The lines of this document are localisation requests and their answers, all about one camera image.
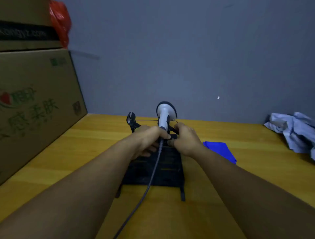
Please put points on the person's right hand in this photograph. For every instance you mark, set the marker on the person's right hand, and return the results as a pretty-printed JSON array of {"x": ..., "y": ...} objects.
[{"x": 188, "y": 141}]

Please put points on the person's left hand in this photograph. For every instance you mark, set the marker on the person's left hand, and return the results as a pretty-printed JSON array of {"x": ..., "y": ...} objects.
[{"x": 147, "y": 135}]

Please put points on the person's right thumb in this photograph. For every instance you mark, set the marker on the person's right thumb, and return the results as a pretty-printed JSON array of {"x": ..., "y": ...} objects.
[{"x": 172, "y": 142}]

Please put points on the person's left thumb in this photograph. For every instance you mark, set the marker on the person's left thumb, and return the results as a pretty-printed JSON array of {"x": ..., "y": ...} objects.
[{"x": 164, "y": 134}]

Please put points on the white handheld barcode scanner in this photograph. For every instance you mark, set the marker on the white handheld barcode scanner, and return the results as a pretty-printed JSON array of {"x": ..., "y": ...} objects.
[{"x": 164, "y": 113}]

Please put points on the person's left forearm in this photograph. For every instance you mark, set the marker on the person's left forearm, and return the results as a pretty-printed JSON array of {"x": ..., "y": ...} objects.
[{"x": 73, "y": 192}]

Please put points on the person's right forearm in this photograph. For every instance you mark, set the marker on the person's right forearm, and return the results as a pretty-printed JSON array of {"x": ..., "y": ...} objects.
[{"x": 246, "y": 197}]

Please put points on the crumpled pale blue cloth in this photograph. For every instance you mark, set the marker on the crumpled pale blue cloth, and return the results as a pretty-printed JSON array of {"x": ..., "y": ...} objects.
[{"x": 295, "y": 130}]

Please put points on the large cardboard box green print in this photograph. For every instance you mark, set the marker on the large cardboard box green print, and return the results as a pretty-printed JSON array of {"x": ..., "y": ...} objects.
[{"x": 34, "y": 103}]

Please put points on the red plastic bag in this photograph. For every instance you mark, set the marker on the red plastic bag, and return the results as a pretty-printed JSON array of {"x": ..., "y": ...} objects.
[{"x": 60, "y": 22}]

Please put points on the cardboard box black band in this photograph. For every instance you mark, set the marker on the cardboard box black band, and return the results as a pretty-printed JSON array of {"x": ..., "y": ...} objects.
[{"x": 24, "y": 24}]

